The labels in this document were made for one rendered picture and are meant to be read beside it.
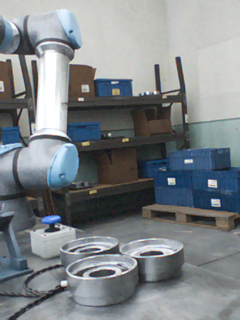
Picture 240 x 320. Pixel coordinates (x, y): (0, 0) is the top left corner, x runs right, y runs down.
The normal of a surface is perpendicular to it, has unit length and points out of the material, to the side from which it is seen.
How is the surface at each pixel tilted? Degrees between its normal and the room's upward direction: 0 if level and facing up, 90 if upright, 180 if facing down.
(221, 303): 0
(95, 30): 90
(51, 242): 90
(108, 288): 90
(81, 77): 93
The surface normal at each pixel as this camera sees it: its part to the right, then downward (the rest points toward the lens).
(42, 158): -0.25, -0.29
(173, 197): -0.74, 0.10
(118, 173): 0.54, 0.02
